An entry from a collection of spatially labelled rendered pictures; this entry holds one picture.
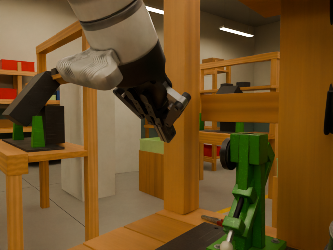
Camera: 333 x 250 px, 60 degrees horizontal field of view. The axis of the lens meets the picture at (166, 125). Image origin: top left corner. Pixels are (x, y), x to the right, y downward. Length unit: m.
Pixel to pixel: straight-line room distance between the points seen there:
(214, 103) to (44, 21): 6.94
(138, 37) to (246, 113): 0.65
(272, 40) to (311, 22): 11.67
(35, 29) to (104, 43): 7.29
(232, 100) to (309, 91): 0.26
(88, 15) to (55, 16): 7.52
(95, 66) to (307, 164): 0.60
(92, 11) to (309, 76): 0.58
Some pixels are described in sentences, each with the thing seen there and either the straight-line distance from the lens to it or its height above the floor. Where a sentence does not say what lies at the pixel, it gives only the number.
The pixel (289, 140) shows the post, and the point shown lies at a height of 1.15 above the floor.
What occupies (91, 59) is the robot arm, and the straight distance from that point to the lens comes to 0.31.
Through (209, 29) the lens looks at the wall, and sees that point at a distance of 10.85.
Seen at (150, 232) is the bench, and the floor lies 0.88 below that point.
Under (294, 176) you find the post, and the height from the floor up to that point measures 1.06.
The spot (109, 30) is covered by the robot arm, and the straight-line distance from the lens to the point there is 0.31.
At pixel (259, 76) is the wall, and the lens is 12.53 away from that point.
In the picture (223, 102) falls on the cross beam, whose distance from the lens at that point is 0.95.
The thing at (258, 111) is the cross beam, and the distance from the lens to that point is 0.90.
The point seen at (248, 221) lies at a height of 0.99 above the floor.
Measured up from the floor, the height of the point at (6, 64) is 2.14.
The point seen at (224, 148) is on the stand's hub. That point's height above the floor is 1.14.
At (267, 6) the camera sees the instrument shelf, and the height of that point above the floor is 1.50.
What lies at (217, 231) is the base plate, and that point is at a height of 0.90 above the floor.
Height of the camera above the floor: 1.22
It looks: 3 degrees down
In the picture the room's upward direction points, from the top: straight up
